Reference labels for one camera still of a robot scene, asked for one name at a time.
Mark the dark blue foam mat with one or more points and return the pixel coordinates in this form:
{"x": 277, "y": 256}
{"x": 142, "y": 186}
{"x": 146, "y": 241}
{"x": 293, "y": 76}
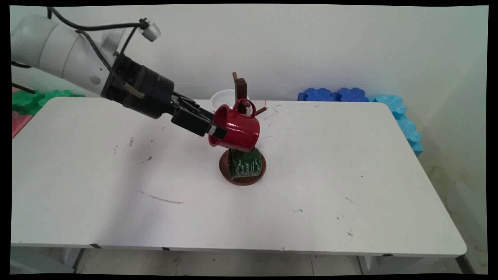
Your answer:
{"x": 317, "y": 95}
{"x": 352, "y": 95}

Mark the red foam mat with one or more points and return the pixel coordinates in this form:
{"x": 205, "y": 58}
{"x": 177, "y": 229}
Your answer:
{"x": 19, "y": 122}

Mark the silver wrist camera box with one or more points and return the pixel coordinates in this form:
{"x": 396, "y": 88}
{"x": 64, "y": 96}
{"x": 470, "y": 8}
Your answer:
{"x": 151, "y": 31}

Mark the green enamel mug white print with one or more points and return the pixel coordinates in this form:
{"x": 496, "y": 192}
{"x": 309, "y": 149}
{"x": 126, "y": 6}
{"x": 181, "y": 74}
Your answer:
{"x": 245, "y": 163}

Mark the light blue foam mat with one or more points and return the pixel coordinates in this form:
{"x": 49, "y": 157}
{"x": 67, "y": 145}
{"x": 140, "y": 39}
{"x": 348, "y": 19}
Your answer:
{"x": 391, "y": 103}
{"x": 408, "y": 130}

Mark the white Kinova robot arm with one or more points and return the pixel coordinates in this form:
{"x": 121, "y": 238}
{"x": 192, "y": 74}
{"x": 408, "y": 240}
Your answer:
{"x": 50, "y": 48}

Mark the red enamel mug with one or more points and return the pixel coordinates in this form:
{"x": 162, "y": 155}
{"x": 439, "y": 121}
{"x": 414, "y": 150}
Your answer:
{"x": 239, "y": 128}

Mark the blue foam mat piece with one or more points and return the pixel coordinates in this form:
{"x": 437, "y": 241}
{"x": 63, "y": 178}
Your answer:
{"x": 417, "y": 147}

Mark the dark wooden mug tree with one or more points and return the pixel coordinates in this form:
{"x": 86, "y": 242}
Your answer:
{"x": 241, "y": 88}

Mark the green foam mat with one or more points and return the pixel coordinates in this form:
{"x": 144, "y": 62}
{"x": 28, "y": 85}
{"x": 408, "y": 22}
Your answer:
{"x": 27, "y": 102}

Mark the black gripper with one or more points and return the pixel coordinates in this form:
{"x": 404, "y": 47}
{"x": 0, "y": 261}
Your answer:
{"x": 144, "y": 91}

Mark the thin black rod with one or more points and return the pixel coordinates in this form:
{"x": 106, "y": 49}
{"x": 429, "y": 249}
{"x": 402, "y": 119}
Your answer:
{"x": 23, "y": 88}

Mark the white bowl red outside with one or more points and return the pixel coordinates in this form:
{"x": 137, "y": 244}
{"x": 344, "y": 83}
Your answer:
{"x": 222, "y": 98}

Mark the white table leg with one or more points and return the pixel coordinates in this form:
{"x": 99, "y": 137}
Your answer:
{"x": 42, "y": 259}

